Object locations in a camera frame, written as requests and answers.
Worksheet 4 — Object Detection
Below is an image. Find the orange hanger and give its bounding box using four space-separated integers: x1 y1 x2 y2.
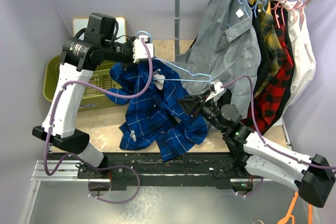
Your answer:
277 191 313 224

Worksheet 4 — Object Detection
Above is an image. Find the olive green plastic basket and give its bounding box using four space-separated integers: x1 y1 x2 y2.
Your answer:
43 55 124 111

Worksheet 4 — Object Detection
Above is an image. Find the small whiteboard yellow frame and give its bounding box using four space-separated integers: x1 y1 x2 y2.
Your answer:
72 17 127 43

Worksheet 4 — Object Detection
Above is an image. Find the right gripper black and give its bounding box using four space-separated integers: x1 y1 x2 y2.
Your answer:
176 90 226 133

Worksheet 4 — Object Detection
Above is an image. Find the white shirt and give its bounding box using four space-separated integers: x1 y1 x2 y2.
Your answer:
273 0 316 110

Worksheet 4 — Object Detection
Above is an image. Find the blue plaid shirt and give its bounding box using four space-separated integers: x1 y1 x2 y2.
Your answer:
108 60 208 161

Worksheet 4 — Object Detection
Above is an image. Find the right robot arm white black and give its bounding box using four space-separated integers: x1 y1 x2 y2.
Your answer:
178 93 335 208

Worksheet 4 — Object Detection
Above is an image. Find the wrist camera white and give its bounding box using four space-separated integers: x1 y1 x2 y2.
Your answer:
132 35 155 63
205 79 227 102

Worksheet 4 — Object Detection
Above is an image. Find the grey shirt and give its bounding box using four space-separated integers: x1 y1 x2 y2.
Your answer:
181 0 261 118

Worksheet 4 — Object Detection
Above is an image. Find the red black plaid shirt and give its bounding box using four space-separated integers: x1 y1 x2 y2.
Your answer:
243 11 295 134

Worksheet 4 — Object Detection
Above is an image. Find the light blue hanger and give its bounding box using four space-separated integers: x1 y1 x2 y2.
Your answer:
134 30 213 83

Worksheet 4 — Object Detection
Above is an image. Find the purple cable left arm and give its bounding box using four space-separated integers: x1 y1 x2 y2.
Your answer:
43 37 154 205

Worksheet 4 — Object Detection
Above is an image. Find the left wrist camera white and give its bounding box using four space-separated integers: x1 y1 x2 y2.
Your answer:
132 35 155 63

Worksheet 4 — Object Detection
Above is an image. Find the yellow black plaid shirt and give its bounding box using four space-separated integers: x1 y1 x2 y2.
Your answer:
248 0 286 97

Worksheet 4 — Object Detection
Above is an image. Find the aluminium frame rail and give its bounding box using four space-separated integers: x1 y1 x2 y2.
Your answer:
17 159 111 224

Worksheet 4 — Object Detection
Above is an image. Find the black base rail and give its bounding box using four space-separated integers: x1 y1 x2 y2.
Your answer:
76 152 257 194

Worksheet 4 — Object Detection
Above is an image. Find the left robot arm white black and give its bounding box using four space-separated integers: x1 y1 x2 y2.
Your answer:
32 13 133 178

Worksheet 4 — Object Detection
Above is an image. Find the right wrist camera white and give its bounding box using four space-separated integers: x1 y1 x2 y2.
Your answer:
205 79 227 102

